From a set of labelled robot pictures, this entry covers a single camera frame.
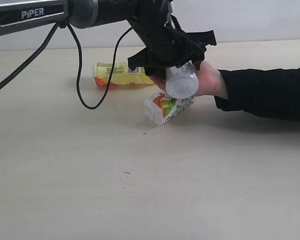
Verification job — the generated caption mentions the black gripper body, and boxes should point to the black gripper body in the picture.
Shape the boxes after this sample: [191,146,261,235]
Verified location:
[128,15,217,78]

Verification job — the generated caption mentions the white green label bottle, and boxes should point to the white green label bottle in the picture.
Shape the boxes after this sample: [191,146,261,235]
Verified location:
[165,61,199,99]

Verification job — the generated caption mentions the yellow label bottle red cap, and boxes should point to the yellow label bottle red cap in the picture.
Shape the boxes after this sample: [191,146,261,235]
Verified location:
[93,62,153,87]

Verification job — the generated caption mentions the crushed fruit label bottle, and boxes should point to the crushed fruit label bottle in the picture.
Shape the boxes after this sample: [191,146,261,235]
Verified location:
[143,91,194,126]

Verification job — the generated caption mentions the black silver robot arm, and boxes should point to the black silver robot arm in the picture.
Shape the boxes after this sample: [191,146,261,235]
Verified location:
[0,0,216,78]

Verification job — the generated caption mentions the black sleeved forearm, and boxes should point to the black sleeved forearm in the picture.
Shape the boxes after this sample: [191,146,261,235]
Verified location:
[214,67,300,122]

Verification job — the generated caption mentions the open bare human hand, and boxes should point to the open bare human hand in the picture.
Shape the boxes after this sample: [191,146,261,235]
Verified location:
[149,61,229,100]

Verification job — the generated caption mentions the black cable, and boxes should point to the black cable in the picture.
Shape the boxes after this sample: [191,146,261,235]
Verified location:
[0,21,133,110]

